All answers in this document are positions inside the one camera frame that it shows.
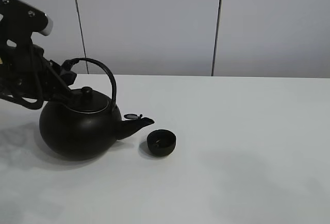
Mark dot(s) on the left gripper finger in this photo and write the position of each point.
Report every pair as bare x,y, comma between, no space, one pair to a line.
66,74

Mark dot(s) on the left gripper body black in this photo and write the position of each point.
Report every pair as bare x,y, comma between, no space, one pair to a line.
19,73

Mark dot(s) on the black teapot with handle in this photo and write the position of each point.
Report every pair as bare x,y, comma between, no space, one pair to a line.
89,123

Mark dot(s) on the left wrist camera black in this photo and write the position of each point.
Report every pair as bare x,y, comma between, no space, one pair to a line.
20,20

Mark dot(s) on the small black teacup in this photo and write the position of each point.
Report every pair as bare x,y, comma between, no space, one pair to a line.
161,142

